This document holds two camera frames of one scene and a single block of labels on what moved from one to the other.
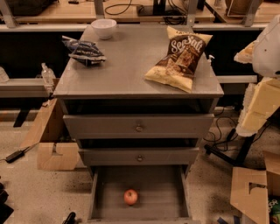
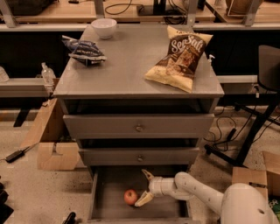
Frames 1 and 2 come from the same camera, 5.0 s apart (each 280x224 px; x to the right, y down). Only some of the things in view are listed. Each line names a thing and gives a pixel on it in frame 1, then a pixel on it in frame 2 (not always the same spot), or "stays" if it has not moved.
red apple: x=130 y=197 stays
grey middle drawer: x=138 y=157 stays
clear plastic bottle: x=48 y=75 stays
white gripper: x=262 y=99 to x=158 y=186
